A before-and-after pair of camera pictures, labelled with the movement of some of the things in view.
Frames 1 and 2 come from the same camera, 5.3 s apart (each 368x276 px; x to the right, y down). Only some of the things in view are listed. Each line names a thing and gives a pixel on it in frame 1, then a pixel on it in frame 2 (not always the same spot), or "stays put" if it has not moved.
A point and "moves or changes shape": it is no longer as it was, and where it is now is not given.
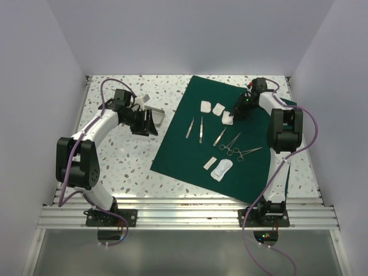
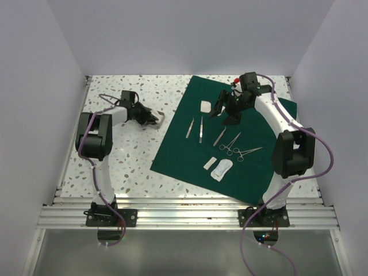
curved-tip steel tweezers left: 189,130 stays put
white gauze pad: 226,119 moves or changes shape
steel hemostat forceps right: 240,158 stays put
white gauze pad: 205,106 stays put
